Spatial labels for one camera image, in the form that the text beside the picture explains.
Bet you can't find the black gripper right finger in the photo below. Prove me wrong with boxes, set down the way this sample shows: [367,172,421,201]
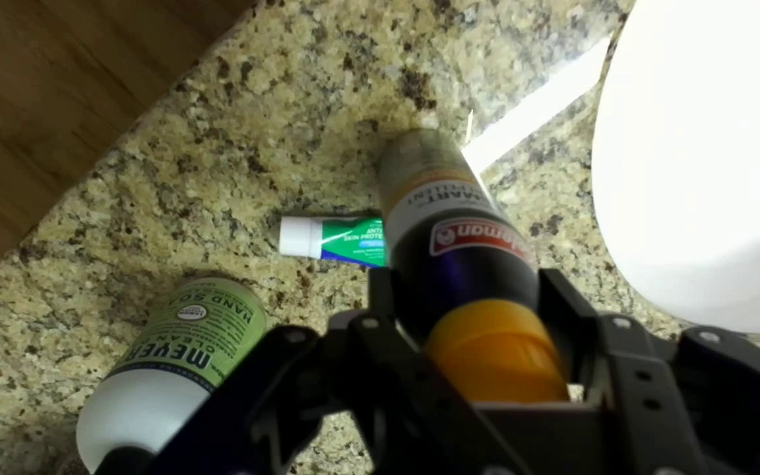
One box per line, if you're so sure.
[535,266,760,475]

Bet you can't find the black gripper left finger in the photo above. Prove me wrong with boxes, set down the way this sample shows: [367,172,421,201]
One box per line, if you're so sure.
[140,266,522,475]

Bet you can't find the orange cap spray can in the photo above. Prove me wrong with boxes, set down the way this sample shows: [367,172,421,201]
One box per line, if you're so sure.
[374,130,572,405]

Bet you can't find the green label soap pump bottle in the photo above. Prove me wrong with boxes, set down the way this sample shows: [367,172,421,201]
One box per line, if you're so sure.
[74,274,278,475]

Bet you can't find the green toothpaste tube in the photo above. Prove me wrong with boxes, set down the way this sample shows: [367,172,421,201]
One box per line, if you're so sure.
[278,212,390,268]

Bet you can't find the white oval sink basin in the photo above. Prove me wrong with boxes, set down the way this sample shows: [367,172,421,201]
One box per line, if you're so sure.
[588,0,760,336]

